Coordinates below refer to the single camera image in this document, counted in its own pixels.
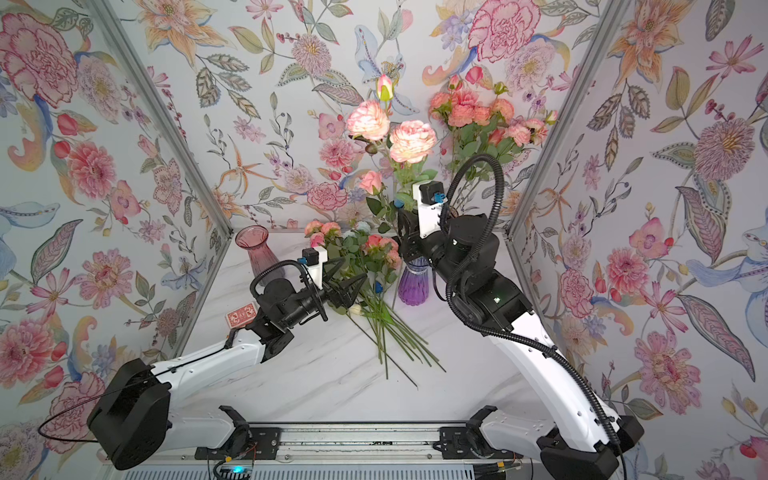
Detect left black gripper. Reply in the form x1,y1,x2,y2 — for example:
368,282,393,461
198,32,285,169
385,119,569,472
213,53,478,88
281,261,365,330

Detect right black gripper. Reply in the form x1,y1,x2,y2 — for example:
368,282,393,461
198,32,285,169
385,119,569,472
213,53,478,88
409,209,479,303

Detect smoky pink glass vase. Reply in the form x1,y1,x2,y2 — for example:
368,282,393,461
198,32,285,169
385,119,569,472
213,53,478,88
235,225,278,277

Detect large pink rose stem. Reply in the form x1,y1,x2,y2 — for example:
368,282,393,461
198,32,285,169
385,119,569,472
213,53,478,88
359,171,396,234

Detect pale pink carnation stem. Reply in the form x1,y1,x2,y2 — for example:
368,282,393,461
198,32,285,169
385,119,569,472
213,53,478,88
346,75,437,210

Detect pink rose cluster stem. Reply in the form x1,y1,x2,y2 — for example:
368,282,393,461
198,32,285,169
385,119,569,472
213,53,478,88
429,75,504,178

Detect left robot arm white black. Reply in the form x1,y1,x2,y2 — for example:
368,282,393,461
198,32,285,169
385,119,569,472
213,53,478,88
87,259,367,471

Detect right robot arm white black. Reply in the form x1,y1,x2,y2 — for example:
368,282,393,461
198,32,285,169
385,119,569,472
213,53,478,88
397,209,644,479

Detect purple blue glass vase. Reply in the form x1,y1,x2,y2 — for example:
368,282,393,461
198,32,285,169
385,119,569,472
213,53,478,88
398,257,430,306

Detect pink flower bouquet green stems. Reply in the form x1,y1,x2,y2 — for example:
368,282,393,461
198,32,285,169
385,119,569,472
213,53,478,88
304,220,441,371

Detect red playing card box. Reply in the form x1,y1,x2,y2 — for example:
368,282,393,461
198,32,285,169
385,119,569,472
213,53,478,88
226,302,258,329

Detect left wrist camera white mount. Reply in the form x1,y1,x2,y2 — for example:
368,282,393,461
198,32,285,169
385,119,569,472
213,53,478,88
299,246,328,289

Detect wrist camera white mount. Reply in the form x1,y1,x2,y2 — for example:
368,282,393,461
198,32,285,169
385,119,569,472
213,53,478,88
299,246,328,289
412,180,446,239

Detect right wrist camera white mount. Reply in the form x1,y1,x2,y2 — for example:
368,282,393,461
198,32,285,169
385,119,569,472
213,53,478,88
412,180,446,239

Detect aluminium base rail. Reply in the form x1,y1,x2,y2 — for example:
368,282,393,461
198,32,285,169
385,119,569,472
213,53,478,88
98,422,547,479

